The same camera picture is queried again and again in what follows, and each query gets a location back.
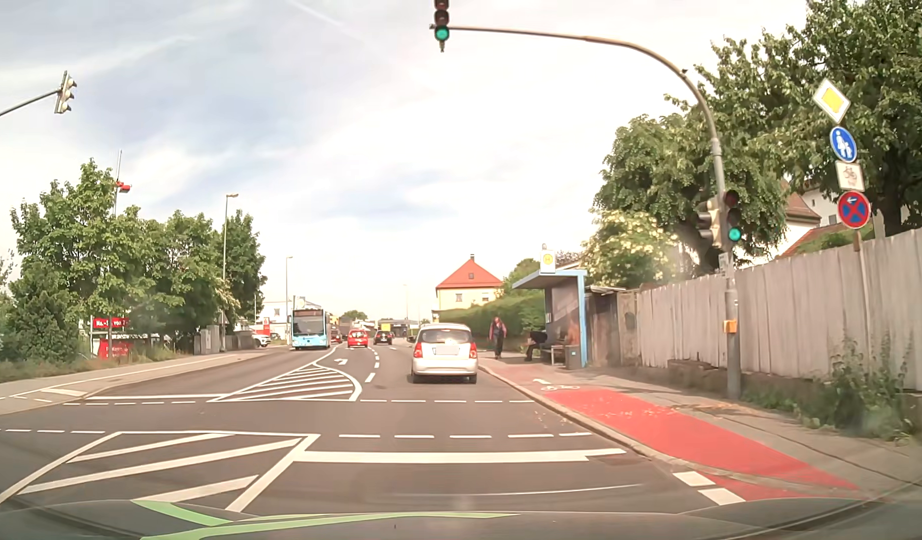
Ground grass verge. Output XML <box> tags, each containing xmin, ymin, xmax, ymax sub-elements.
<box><xmin>0</xmin><ymin>343</ymin><xmax>185</xmax><ymax>387</ymax></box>

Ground pole with red sign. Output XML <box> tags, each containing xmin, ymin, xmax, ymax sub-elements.
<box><xmin>113</xmin><ymin>150</ymin><xmax>133</xmax><ymax>219</ymax></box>

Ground blue and white bus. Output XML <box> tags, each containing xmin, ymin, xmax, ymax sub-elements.
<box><xmin>290</xmin><ymin>306</ymin><xmax>332</xmax><ymax>351</ymax></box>

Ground blue bus shelter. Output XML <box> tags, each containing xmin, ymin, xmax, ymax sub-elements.
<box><xmin>512</xmin><ymin>268</ymin><xmax>590</xmax><ymax>370</ymax></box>

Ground lamp post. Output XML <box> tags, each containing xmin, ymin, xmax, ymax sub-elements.
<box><xmin>284</xmin><ymin>255</ymin><xmax>295</xmax><ymax>346</ymax></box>
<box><xmin>219</xmin><ymin>192</ymin><xmax>240</xmax><ymax>352</ymax></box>

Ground red billboard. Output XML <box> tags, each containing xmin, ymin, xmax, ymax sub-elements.
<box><xmin>89</xmin><ymin>315</ymin><xmax>134</xmax><ymax>360</ymax></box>

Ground grey asphalt road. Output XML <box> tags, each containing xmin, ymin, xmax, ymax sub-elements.
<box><xmin>0</xmin><ymin>341</ymin><xmax>867</xmax><ymax>519</ymax></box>

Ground silver car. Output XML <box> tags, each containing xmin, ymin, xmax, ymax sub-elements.
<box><xmin>410</xmin><ymin>322</ymin><xmax>479</xmax><ymax>385</ymax></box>

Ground pale wooden fence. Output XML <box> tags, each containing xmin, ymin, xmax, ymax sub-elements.
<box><xmin>617</xmin><ymin>222</ymin><xmax>922</xmax><ymax>394</ymax></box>

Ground green hedge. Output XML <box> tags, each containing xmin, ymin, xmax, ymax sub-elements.
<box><xmin>438</xmin><ymin>288</ymin><xmax>547</xmax><ymax>348</ymax></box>

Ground red cycle path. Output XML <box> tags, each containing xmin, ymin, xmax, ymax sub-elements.
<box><xmin>482</xmin><ymin>362</ymin><xmax>860</xmax><ymax>502</ymax></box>

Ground car's own bonnet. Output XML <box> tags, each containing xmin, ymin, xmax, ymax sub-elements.
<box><xmin>0</xmin><ymin>498</ymin><xmax>922</xmax><ymax>540</ymax></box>

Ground road markings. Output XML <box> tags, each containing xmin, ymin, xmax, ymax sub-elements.
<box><xmin>0</xmin><ymin>346</ymin><xmax>747</xmax><ymax>517</ymax></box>

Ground white house with red roof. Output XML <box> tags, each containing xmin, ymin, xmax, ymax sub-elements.
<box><xmin>776</xmin><ymin>180</ymin><xmax>882</xmax><ymax>260</ymax></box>

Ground large green tree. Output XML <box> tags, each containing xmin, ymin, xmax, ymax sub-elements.
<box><xmin>581</xmin><ymin>93</ymin><xmax>791</xmax><ymax>290</ymax></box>
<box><xmin>701</xmin><ymin>0</ymin><xmax>922</xmax><ymax>237</ymax></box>

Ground grey pavement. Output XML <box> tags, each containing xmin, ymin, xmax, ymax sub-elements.
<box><xmin>0</xmin><ymin>348</ymin><xmax>282</xmax><ymax>421</ymax></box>
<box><xmin>477</xmin><ymin>349</ymin><xmax>922</xmax><ymax>496</ymax></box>

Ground road signs on post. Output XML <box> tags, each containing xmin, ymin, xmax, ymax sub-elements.
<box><xmin>811</xmin><ymin>77</ymin><xmax>873</xmax><ymax>254</ymax></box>

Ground group of green trees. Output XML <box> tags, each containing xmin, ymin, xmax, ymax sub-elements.
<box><xmin>0</xmin><ymin>158</ymin><xmax>268</xmax><ymax>365</ymax></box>

